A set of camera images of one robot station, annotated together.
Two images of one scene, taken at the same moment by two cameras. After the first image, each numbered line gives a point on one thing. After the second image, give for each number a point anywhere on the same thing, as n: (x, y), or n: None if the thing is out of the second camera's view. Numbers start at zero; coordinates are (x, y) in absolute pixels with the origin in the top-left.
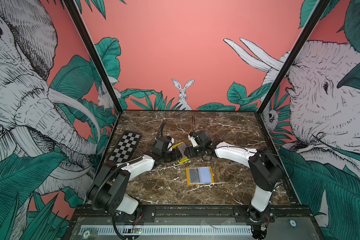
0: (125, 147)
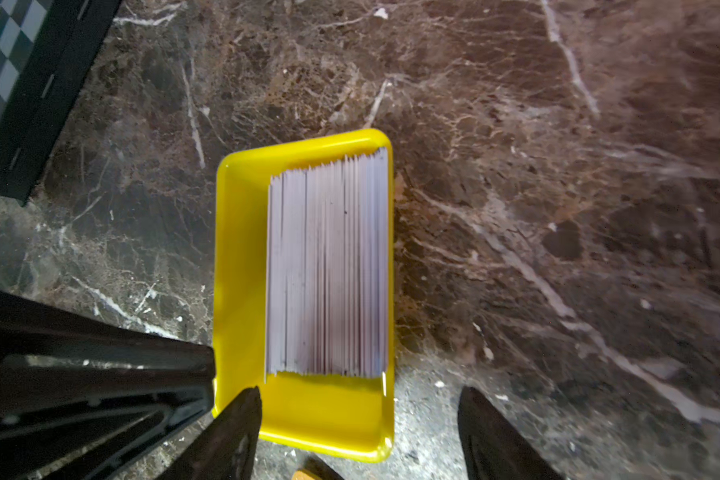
0: (32, 57)
